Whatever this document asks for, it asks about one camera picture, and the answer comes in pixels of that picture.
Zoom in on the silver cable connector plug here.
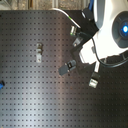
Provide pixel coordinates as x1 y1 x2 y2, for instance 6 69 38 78
70 26 77 36

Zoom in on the metal cable clip fixture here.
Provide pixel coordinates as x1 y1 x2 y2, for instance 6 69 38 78
36 42 43 63

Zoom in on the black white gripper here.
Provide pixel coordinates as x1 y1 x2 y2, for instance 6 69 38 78
58 32 97 75

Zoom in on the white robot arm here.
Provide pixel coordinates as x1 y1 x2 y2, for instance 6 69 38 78
79 0 128 68

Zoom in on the black perforated breadboard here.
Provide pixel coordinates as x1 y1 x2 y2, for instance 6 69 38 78
0 10 128 128

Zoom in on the white cable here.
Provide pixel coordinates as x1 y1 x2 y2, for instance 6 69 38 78
50 7 82 30

